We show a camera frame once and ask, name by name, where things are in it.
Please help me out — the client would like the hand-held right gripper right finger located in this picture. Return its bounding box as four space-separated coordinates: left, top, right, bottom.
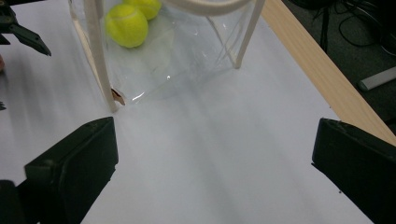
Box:
312 117 396 224

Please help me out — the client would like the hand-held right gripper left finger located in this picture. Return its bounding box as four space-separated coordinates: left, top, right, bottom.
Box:
24 116 120 224

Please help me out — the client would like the yellow tennis ball black mark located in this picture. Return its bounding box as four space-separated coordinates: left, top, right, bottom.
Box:
105 3 149 49

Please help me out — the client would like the plain yellow tennis ball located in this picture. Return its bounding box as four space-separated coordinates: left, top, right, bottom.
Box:
123 0 163 21

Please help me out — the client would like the clear plastic bag beige trim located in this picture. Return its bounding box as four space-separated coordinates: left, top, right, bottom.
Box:
67 0 267 114

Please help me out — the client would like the white metal desk leg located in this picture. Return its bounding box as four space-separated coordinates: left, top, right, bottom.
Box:
357 65 396 91

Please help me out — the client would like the wooden table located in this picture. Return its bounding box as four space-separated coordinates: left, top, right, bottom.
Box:
261 0 396 147

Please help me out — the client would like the white table sheet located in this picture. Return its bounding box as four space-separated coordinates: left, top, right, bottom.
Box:
0 0 375 224

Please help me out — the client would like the black stand leg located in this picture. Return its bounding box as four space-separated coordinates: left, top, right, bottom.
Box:
319 6 331 53

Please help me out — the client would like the bundle of floor cables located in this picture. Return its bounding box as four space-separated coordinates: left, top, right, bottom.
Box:
337 0 396 57

